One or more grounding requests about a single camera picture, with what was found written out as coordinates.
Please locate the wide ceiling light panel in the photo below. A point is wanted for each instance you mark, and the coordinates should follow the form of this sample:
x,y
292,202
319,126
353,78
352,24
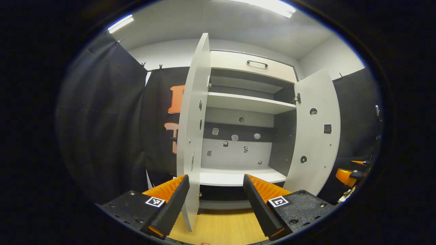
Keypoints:
x,y
269,6

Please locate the beige cabinet door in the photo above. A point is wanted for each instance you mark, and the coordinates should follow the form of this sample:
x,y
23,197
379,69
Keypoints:
x,y
316,146
194,119

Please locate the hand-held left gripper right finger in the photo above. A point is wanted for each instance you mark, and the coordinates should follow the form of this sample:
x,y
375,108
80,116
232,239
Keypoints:
x,y
260,207

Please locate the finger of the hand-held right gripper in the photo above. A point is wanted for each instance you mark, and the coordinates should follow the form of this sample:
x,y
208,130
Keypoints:
x,y
344,177
359,162

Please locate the assorted small desk items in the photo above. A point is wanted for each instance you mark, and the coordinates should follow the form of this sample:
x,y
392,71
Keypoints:
x,y
347,194

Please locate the black backdrop cloth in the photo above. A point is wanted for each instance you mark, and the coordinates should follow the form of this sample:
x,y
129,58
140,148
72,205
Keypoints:
x,y
102,119

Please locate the beige double-door shoe cabinet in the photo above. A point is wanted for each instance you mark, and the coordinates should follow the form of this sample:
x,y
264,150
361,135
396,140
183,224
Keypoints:
x,y
245,102

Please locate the narrow ceiling light panel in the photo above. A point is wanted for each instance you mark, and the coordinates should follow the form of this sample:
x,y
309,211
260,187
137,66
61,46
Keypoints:
x,y
121,23

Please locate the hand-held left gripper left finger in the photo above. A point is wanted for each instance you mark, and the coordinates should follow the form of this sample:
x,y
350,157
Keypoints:
x,y
170,211

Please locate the metal door hinge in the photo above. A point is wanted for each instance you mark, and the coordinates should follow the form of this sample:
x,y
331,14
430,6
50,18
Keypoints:
x,y
209,82
298,98

